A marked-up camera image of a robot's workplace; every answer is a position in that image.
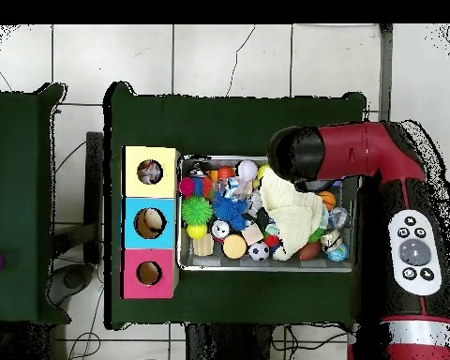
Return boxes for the cream knitted cloth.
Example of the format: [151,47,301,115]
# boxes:
[259,168,325,262]

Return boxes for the green puffer ball with eyes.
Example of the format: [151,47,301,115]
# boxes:
[180,194,215,227]

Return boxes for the grey metal pole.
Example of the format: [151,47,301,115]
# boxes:
[377,23,394,123]

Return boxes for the wooden box with three holes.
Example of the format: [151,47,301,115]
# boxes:
[120,144,181,300]

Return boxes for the small pink spiky ball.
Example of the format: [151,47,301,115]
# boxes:
[178,176,195,199]

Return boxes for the colourful patterned cloth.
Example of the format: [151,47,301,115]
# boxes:
[137,159,164,185]

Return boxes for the small soccer ball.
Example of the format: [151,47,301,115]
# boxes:
[247,240,270,263]

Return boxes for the blue puffer ball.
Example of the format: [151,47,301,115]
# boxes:
[211,191,250,232]

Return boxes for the small orange basketball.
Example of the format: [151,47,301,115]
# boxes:
[317,190,338,211]

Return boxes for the grey rounded floor object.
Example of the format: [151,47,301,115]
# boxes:
[46,262,96,307]

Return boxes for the white baseball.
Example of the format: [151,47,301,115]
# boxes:
[235,159,259,183]

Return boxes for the orange round sponge disc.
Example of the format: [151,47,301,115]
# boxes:
[221,233,248,261]

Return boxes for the shallow metal mesh bin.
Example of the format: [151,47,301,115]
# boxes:
[176,154,361,274]

